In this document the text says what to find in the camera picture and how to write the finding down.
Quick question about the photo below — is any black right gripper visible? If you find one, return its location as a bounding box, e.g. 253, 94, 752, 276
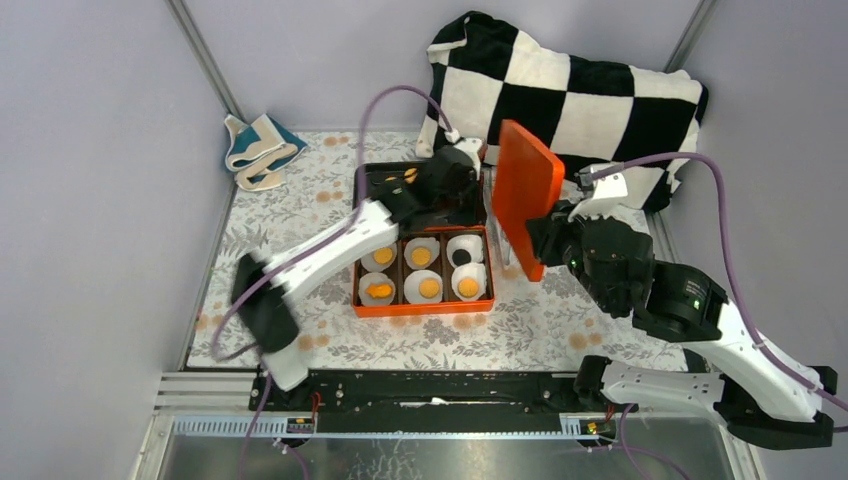
521, 197, 616, 313

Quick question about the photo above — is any black cookie tray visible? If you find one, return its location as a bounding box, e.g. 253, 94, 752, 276
360, 161, 487, 235

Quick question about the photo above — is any black sandwich cookie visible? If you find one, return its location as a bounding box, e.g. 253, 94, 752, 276
451, 248, 472, 267

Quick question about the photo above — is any round orange cookie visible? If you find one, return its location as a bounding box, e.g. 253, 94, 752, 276
410, 247, 434, 268
404, 168, 418, 184
457, 277, 481, 299
372, 247, 395, 266
418, 277, 442, 299

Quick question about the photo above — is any orange box lid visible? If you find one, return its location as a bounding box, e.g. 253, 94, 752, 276
492, 120, 565, 283

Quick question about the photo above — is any orange cookie box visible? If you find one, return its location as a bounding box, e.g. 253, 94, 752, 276
352, 226, 495, 318

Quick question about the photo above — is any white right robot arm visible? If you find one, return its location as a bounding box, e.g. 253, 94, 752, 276
526, 202, 838, 451

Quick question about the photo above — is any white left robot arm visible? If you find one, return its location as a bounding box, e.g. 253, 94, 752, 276
231, 138, 485, 411

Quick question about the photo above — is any floral table mat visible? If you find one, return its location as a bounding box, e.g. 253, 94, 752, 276
185, 131, 686, 371

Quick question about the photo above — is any black white checkered pillow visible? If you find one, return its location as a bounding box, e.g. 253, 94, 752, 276
415, 11, 709, 180

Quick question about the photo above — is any teal beige folded cloth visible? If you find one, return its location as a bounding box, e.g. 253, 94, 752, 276
224, 114, 307, 192

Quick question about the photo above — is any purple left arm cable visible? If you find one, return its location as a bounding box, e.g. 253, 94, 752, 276
210, 84, 458, 480

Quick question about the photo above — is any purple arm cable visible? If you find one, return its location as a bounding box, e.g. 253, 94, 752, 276
210, 84, 458, 480
589, 152, 848, 478

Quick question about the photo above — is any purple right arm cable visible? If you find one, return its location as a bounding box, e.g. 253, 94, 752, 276
589, 152, 848, 478

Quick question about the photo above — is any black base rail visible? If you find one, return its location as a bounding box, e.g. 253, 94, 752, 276
248, 369, 625, 434

